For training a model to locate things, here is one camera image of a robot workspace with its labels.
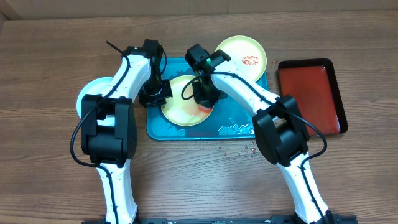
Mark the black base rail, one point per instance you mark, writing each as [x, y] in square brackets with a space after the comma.
[275, 219]

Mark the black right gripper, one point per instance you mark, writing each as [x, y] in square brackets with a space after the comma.
[204, 98]

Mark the teal plastic tray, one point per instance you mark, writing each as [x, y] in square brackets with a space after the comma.
[228, 120]

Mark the red black tray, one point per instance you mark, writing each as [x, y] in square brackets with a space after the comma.
[313, 84]

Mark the light blue plate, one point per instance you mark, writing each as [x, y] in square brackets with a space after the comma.
[94, 87]

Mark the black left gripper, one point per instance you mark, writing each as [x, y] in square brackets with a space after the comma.
[147, 102]

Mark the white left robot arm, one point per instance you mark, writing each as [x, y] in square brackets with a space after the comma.
[108, 127]

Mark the yellow plate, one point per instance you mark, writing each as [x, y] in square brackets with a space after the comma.
[247, 53]
[179, 111]

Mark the orange green sponge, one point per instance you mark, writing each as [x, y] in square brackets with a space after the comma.
[205, 109]

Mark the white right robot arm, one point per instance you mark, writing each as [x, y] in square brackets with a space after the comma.
[280, 131]

